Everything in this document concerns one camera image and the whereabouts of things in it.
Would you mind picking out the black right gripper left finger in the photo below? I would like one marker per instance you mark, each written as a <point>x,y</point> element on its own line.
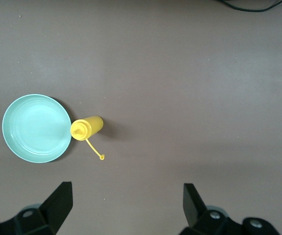
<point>55,210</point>

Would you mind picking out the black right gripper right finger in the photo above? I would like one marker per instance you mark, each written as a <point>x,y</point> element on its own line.
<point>194,210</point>

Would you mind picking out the yellow mustard squeeze bottle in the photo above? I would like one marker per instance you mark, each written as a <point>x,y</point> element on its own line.
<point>88,127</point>

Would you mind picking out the green round plate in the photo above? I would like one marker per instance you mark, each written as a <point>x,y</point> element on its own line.
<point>36,128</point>

